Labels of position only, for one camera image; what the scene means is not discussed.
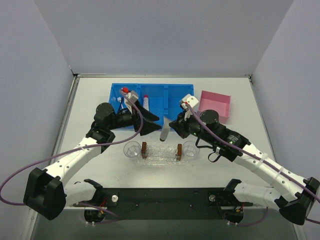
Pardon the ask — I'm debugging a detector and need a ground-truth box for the red-capped toothpaste tube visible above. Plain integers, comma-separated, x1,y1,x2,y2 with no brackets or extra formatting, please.
142,94,150,111

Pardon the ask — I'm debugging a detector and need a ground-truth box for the clear plastic cup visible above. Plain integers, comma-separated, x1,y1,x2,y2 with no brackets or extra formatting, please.
123,141,142,158
182,141,200,158

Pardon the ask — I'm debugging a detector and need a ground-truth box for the clear holder with brown ends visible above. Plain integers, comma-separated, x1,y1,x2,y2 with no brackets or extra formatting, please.
141,141,183,162

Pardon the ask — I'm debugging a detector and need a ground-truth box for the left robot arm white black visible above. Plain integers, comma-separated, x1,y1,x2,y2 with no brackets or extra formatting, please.
23,101,161,220

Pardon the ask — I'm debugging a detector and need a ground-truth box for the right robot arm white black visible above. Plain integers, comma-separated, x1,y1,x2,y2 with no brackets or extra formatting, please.
169,110,320,226

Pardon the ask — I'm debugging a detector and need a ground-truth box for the clear textured oval tray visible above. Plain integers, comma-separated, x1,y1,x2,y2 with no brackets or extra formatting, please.
133,141,197,166

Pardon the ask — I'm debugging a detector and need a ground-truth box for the blue three-compartment bin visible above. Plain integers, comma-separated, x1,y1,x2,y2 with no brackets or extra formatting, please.
109,83,194,126

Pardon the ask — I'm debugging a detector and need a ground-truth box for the pink plastic box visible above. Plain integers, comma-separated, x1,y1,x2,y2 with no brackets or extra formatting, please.
198,90,231,124

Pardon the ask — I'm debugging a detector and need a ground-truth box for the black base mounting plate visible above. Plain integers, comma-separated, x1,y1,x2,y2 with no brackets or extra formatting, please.
84,187,252,223

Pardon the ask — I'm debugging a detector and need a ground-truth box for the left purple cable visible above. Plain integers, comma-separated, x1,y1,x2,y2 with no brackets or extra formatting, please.
0,88,145,223

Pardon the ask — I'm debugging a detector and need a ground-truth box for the purple cable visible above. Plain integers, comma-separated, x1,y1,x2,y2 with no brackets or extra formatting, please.
0,88,145,223
184,103,320,227

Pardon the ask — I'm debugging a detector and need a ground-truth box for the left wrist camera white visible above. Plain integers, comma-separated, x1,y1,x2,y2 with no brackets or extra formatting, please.
121,87,139,113

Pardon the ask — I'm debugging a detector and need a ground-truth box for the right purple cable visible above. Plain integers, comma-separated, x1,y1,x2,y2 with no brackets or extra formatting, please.
184,103,320,227

